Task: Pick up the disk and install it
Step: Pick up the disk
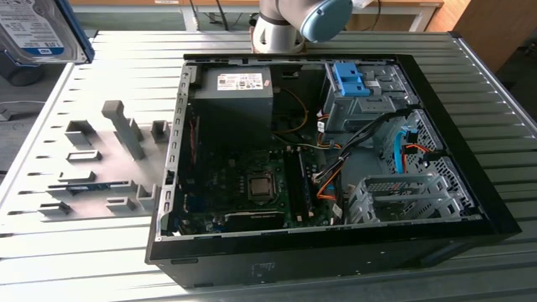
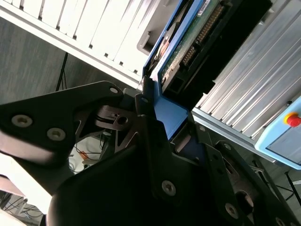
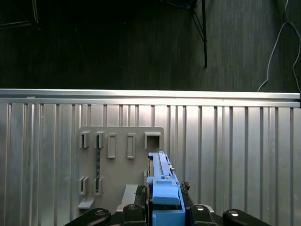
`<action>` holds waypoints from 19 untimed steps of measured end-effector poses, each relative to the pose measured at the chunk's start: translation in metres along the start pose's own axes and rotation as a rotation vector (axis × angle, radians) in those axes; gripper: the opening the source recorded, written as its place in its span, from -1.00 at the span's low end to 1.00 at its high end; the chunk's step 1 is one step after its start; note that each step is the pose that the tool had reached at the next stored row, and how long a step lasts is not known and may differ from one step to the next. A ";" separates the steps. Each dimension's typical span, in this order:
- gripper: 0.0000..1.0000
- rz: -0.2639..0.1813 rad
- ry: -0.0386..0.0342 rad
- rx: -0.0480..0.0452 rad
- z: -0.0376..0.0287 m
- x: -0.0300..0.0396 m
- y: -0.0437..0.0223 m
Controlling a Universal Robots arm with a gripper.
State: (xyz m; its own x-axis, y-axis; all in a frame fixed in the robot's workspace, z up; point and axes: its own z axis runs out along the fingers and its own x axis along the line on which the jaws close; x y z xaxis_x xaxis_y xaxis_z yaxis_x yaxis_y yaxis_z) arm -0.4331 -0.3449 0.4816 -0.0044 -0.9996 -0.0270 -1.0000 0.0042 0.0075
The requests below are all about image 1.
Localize black graphics card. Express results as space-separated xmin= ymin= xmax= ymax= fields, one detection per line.
xmin=222 ymin=210 xmax=286 ymax=233

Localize blue RAM stick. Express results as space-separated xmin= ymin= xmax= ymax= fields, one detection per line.
xmin=48 ymin=182 xmax=129 ymax=193

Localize orange wire with black plug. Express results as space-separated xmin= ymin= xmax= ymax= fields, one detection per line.
xmin=402 ymin=143 xmax=444 ymax=163

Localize grey parts rack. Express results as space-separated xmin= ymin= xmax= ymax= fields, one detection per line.
xmin=35 ymin=100 xmax=173 ymax=223

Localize silver CPU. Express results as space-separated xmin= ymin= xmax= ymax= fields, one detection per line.
xmin=249 ymin=177 xmax=274 ymax=195

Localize blue plastic bay latch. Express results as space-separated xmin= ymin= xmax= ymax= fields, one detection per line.
xmin=333 ymin=62 xmax=373 ymax=98

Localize black RAM stick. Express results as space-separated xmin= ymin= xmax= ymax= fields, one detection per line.
xmin=282 ymin=146 xmax=305 ymax=222

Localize white floor cable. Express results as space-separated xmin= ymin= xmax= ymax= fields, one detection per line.
xmin=0 ymin=99 xmax=47 ymax=108

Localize tall metal drive cage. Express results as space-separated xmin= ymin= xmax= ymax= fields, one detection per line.
xmin=321 ymin=62 xmax=420 ymax=133

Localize wire bundle with white plug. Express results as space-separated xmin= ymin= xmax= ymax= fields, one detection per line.
xmin=310 ymin=155 xmax=352 ymax=186

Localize green motherboard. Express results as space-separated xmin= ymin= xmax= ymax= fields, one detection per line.
xmin=180 ymin=147 xmax=337 ymax=235

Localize black cable bundle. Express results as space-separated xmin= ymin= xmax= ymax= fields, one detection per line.
xmin=333 ymin=108 xmax=414 ymax=164

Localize hard disk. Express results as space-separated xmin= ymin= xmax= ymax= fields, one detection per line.
xmin=0 ymin=0 xmax=96 ymax=67

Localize brown wooden cabinet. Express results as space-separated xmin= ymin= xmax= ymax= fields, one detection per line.
xmin=428 ymin=0 xmax=537 ymax=73

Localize black PC case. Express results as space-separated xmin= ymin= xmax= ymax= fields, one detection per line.
xmin=144 ymin=53 xmax=524 ymax=289

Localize white framed wooden desk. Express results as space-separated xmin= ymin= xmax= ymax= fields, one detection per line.
xmin=69 ymin=0 xmax=445 ymax=32

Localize black mesh wastebasket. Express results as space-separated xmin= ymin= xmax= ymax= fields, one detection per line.
xmin=0 ymin=62 xmax=45 ymax=87

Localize blue wire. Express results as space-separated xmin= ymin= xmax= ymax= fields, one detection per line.
xmin=393 ymin=125 xmax=416 ymax=174

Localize thin yellow wire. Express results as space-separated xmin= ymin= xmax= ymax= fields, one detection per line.
xmin=272 ymin=89 xmax=309 ymax=135

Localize metal disk bay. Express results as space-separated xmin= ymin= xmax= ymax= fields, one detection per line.
xmin=345 ymin=172 xmax=468 ymax=225

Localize grey power supply unit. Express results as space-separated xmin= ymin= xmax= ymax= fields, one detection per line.
xmin=188 ymin=65 xmax=274 ymax=148

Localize orange looped wires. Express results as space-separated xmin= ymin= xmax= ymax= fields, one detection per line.
xmin=316 ymin=176 xmax=338 ymax=201

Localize CPU socket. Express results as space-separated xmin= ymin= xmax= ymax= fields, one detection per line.
xmin=244 ymin=169 xmax=281 ymax=204

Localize multicolour power wire bundle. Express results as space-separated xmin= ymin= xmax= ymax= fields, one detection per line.
xmin=272 ymin=133 xmax=344 ymax=152

